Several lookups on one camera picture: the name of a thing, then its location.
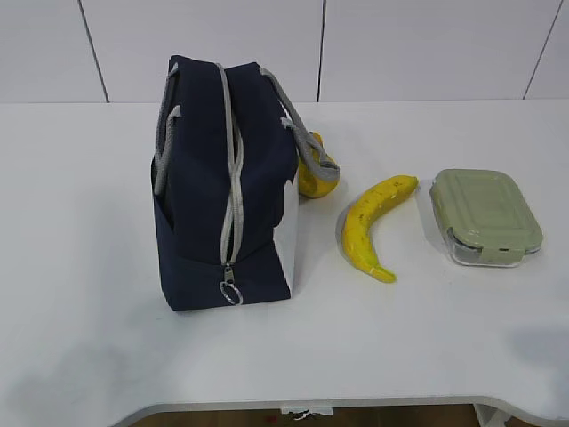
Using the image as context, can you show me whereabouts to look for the yellow pear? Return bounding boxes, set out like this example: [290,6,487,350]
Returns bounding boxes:
[295,131,340,199]

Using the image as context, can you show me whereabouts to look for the navy blue lunch bag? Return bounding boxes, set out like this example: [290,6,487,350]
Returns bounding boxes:
[151,55,340,311]

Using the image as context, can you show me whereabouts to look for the yellow banana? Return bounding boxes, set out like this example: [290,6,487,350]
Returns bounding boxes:
[341,175,419,283]

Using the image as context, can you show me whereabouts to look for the green lidded glass container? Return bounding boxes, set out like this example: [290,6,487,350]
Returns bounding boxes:
[429,169,543,268]

